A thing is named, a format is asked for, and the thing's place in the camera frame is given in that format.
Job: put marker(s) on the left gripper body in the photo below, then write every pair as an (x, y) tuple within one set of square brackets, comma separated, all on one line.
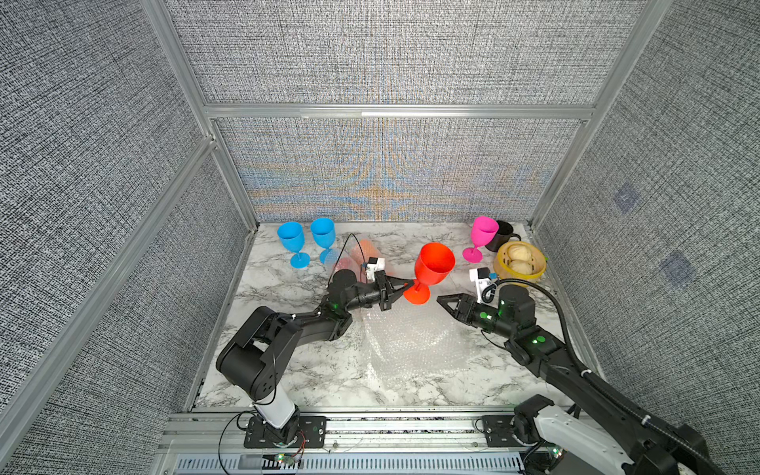
[(366, 296)]

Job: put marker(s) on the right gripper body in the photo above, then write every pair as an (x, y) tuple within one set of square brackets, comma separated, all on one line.
[(489, 320)]

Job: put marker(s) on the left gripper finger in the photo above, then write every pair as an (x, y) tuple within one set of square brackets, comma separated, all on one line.
[(385, 302), (392, 285)]

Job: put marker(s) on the bubble wrap sheet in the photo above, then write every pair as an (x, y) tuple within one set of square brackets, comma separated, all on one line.
[(410, 342)]

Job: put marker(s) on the red wine glass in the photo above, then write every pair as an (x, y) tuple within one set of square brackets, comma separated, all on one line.
[(433, 265)]

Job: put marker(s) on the blue wine glass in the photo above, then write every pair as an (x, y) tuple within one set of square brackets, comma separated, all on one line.
[(324, 234), (292, 237)]

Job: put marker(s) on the pink wine glass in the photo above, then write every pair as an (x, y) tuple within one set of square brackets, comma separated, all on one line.
[(484, 229)]

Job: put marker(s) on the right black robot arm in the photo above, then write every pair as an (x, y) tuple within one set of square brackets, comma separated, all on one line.
[(625, 438)]

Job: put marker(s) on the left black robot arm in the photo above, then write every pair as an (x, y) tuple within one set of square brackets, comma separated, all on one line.
[(256, 357)]

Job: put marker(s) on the coral wrapped wine glass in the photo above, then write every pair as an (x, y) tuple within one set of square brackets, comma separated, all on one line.
[(346, 262)]

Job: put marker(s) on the orange wrapped wine glass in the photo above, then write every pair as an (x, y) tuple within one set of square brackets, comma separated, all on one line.
[(364, 250)]

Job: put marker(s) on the yellow bamboo steamer basket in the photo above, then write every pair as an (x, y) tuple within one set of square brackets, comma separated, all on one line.
[(501, 264)]

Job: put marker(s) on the upper white bun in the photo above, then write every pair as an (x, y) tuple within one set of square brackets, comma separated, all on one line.
[(520, 253)]

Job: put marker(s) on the black mug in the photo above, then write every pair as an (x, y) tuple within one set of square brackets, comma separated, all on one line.
[(505, 234)]

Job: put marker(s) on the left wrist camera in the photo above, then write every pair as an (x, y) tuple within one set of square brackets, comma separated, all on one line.
[(373, 265)]

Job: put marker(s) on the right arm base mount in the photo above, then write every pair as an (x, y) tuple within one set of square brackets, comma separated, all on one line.
[(504, 428)]

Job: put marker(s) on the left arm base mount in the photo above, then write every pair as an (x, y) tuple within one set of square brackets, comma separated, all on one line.
[(298, 432)]

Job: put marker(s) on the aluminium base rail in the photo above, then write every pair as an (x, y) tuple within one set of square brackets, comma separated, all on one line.
[(433, 440)]

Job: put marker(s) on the aluminium frame crossbar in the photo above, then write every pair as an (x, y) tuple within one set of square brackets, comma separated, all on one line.
[(353, 111)]

